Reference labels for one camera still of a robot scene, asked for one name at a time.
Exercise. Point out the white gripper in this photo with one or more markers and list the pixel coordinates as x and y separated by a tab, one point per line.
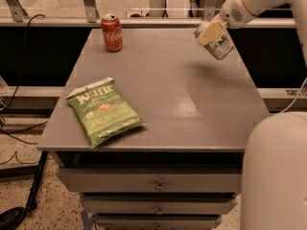
232	12

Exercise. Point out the metal railing frame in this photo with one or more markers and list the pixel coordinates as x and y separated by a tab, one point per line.
88	13

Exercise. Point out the grey drawer cabinet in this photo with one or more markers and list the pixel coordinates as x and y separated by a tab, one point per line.
182	168

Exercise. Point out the green jalapeno chips bag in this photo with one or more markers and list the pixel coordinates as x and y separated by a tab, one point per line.
103	111

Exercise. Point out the black stand base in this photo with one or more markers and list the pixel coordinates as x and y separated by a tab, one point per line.
21	198

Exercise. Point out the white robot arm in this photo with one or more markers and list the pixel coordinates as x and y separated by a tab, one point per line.
274	176

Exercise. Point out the silver green 7up can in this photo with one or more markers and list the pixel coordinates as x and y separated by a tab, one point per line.
220	47

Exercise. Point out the red coca-cola can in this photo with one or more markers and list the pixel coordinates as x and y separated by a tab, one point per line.
112	33

